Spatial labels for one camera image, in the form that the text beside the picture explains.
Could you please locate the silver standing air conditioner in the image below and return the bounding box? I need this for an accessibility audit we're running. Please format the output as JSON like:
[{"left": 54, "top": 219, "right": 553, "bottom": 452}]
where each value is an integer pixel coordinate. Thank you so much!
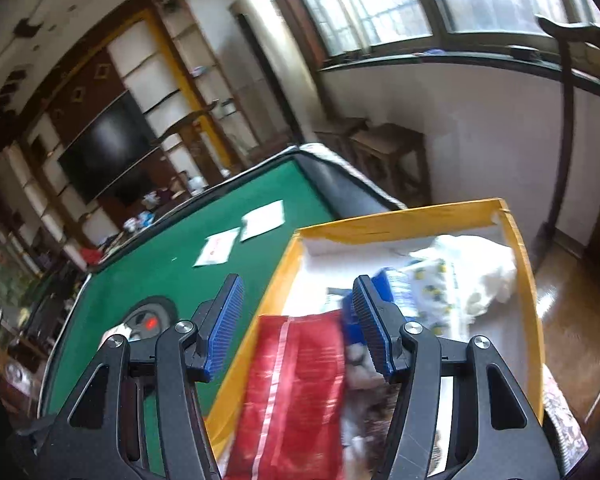
[{"left": 229, "top": 0, "right": 326, "bottom": 133}]

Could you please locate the wooden wall cabinet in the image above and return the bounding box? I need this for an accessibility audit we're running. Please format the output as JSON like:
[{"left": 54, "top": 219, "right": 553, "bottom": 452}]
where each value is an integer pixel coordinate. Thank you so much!
[{"left": 0, "top": 0, "right": 261, "bottom": 271}]

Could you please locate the wooden yoke-back chair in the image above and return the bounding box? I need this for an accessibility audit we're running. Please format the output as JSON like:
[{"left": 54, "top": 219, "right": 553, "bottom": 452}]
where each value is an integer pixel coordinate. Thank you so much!
[
  {"left": 535, "top": 15, "right": 600, "bottom": 261},
  {"left": 152, "top": 100, "right": 246, "bottom": 181}
]

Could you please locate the white cloth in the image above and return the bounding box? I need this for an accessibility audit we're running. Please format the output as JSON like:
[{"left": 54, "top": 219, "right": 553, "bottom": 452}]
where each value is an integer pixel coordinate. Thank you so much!
[{"left": 415, "top": 234, "right": 518, "bottom": 321}]

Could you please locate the white packet red print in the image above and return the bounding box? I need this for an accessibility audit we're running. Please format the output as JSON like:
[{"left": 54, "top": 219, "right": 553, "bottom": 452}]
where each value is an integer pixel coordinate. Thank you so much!
[{"left": 193, "top": 227, "right": 242, "bottom": 267}]

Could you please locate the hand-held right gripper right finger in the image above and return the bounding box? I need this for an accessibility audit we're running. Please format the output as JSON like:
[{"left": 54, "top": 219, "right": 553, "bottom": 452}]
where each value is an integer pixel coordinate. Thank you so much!
[{"left": 351, "top": 275, "right": 563, "bottom": 480}]

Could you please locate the red foil packet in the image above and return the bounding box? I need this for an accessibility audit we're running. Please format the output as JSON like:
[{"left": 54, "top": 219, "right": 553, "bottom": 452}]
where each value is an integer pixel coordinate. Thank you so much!
[{"left": 222, "top": 309, "right": 350, "bottom": 480}]

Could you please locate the plain white packet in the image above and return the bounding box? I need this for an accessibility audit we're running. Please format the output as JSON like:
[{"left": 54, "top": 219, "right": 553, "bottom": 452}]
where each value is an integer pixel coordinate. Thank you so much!
[{"left": 241, "top": 200, "right": 285, "bottom": 241}]

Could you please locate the black television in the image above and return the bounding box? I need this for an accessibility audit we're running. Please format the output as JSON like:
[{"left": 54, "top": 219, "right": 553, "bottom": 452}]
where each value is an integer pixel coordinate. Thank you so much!
[{"left": 57, "top": 89, "right": 161, "bottom": 207}]

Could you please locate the wooden stool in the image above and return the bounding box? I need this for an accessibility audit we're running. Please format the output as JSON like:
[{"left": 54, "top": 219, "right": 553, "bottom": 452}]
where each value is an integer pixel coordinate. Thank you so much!
[
  {"left": 314, "top": 117, "right": 368, "bottom": 161},
  {"left": 350, "top": 125, "right": 433, "bottom": 208}
]

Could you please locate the lemon print tissue pack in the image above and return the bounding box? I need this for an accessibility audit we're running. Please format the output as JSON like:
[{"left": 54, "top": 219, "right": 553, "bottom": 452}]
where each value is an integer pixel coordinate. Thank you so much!
[{"left": 407, "top": 257, "right": 473, "bottom": 336}]

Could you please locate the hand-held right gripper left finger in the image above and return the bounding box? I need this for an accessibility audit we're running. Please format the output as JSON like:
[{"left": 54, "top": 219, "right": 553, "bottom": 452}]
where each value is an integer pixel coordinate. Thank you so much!
[{"left": 10, "top": 274, "right": 246, "bottom": 480}]

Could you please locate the patterned fabric cushion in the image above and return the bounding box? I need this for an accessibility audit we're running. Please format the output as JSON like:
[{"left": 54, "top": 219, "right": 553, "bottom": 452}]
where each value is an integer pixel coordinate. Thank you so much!
[{"left": 542, "top": 365, "right": 588, "bottom": 480}]

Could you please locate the yellow cardboard box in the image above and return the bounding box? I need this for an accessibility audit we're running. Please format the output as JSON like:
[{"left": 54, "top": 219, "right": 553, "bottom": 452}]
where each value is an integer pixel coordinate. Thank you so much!
[{"left": 205, "top": 199, "right": 547, "bottom": 466}]

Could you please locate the window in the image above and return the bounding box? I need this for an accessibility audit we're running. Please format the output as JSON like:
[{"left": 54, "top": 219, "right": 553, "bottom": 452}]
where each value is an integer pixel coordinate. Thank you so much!
[{"left": 280, "top": 0, "right": 600, "bottom": 58}]

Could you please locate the blue tissue pack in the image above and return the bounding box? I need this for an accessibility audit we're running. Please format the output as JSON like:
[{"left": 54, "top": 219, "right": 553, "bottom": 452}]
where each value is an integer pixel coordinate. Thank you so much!
[{"left": 342, "top": 266, "right": 421, "bottom": 346}]

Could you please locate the round table centre console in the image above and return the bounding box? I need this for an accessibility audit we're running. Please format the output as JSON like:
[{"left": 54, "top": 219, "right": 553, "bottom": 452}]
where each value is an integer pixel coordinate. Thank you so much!
[{"left": 122, "top": 296, "right": 177, "bottom": 341}]

